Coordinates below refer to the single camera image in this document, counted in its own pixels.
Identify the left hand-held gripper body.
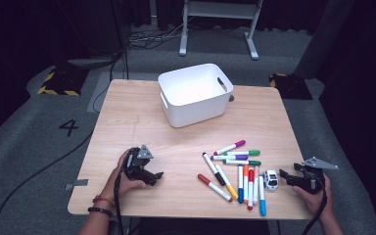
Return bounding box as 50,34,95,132
122,144,155,181

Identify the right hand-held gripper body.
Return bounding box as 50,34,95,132
301,156,339,196

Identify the white toy car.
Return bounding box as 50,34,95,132
262,169,280,191

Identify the light blue cap marker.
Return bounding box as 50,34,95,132
258,173,267,217

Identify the cluster of coloured pens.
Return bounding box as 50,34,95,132
210,139,262,211

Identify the orange cap marker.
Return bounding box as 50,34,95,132
243,164,250,204

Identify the dark red cap marker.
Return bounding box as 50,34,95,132
197,173,234,203

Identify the white plastic storage bin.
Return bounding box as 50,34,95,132
157,63,235,128

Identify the person's right hand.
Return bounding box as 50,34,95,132
292,175,335,223

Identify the person's left hand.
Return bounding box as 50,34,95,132
102,149,147,204

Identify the grey tape strip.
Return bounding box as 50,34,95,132
65,178,89,191

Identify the black yellow striped base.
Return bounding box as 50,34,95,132
37,67,90,97
268,72,313,101

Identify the grey flat stand base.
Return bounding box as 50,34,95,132
67,56,123,69

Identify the dark grey column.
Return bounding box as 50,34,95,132
294,0,355,80

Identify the right hand-held gripper cable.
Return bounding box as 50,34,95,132
302,177,328,235

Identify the hand-held gripper cable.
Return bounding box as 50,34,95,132
302,177,328,235
113,169,125,235

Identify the left hand-held gripper cable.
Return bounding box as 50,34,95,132
113,169,125,235

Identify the red string bracelet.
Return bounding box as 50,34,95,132
92,195,116,207

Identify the black bead bracelet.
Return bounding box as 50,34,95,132
87,206,115,218

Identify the thin black floor cable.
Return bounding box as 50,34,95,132
92,48,128,113

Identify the long black floor cable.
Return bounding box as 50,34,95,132
0,130,94,235

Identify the bundle of floor cables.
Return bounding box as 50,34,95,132
126,19,190,51

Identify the white metal desk frame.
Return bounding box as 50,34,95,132
178,0,264,61

